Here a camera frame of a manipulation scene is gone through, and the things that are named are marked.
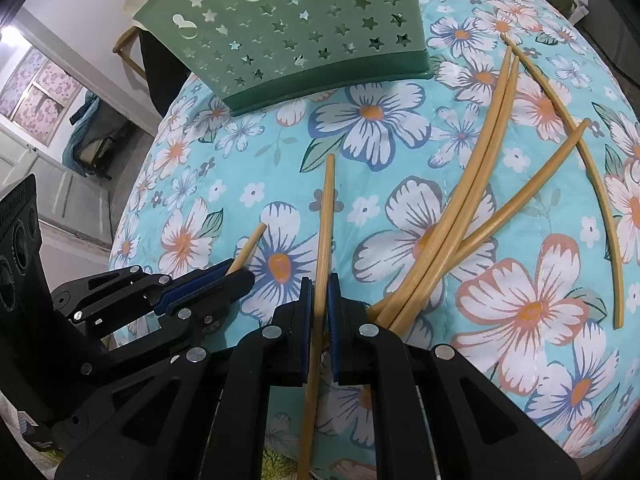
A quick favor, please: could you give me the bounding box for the wooden chair black seat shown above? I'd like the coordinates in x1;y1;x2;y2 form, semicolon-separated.
112;22;193;117

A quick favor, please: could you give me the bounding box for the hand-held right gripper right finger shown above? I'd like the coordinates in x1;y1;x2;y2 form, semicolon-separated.
326;272;583;480

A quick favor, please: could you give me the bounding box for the white door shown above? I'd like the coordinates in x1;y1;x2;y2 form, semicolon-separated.
0;147;117;248

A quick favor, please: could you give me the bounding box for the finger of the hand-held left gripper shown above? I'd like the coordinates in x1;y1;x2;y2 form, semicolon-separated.
50;270;257;441
50;258;238;326

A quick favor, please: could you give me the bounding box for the floral turquoise blanket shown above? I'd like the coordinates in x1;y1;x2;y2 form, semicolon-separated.
107;0;640;480

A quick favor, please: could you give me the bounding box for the green star-cut utensil basket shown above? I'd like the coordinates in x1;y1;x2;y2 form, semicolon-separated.
134;0;433;117

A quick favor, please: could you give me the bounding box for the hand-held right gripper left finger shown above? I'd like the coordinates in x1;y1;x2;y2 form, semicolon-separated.
55;276;317;480

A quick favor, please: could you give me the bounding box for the window with floral curtain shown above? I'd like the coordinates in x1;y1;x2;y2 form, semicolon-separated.
0;46;85;147

